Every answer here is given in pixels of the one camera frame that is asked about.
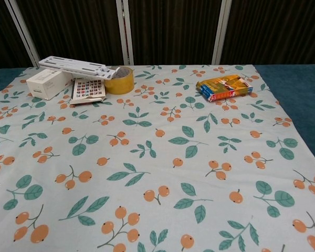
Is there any small white cardboard box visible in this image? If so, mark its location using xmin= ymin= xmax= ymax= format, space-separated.
xmin=26 ymin=68 xmax=74 ymax=101

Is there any yellowish packing tape roll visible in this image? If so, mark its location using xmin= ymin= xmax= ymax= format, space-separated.
xmin=103 ymin=66 xmax=135 ymax=95

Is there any orange blue snack packet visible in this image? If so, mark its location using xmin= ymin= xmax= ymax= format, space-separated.
xmin=195 ymin=74 xmax=254 ymax=102

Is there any fruit and leaf print tablecloth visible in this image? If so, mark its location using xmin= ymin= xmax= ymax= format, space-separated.
xmin=0 ymin=64 xmax=315 ymax=252

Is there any white partition frame post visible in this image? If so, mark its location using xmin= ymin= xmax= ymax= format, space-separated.
xmin=211 ymin=0 xmax=233 ymax=65
xmin=6 ymin=0 xmax=41 ymax=68
xmin=115 ymin=0 xmax=134 ymax=66

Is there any white flat plastic bracket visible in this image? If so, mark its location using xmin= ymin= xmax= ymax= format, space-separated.
xmin=38 ymin=55 xmax=121 ymax=80

